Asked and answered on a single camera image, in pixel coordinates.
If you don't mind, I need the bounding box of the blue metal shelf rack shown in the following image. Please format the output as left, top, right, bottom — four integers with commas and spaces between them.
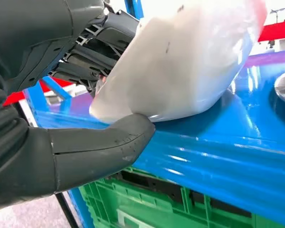
23, 0, 285, 228

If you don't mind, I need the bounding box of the red barrier belt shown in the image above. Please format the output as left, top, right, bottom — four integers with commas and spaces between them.
3, 77, 73, 107
258, 19, 285, 42

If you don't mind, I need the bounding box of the green plastic crate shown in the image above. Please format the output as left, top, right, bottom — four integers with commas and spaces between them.
79, 167, 285, 228

